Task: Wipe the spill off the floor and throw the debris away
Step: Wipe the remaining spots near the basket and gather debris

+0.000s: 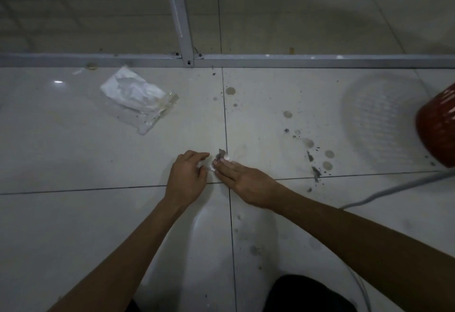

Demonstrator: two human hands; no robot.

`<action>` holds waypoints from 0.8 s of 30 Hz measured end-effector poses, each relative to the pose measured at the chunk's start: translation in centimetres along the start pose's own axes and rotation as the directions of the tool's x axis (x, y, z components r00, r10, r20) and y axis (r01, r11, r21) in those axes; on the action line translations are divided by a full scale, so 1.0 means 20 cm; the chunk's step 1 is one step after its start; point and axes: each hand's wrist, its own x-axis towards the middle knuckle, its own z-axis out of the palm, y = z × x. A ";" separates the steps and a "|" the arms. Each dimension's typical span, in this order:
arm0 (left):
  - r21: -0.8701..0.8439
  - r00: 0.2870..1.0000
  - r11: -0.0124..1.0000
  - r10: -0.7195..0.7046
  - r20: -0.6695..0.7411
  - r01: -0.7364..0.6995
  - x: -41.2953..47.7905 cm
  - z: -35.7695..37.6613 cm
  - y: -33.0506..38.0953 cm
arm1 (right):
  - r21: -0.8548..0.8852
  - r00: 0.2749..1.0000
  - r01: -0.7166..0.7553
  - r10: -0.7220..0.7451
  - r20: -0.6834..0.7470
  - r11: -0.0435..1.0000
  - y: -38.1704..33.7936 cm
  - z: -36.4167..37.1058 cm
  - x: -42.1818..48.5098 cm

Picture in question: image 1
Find person's left hand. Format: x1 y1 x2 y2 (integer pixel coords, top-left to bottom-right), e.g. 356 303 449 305
164 150 211 209

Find person's right hand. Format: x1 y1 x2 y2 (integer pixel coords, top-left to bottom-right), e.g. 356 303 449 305
213 158 285 211

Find white tissue sheet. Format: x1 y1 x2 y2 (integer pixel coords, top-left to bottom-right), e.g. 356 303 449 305
209 148 237 174

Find clear pack of white tissues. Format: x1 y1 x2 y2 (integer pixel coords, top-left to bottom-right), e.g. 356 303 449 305
100 65 180 136

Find red plastic waste basket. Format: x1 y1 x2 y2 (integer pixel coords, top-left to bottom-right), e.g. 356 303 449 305
415 82 455 169

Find person's right forearm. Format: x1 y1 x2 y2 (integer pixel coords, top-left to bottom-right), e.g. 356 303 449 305
273 184 455 312

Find person's left forearm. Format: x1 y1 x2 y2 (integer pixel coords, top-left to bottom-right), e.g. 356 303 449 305
48 198 185 312

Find black trousers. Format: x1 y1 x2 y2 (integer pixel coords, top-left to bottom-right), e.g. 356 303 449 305
124 274 358 312

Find grey cable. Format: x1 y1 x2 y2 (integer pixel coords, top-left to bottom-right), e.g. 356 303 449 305
339 169 455 312

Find grey metal post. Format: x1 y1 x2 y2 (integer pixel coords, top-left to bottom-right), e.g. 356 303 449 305
159 0 195 67

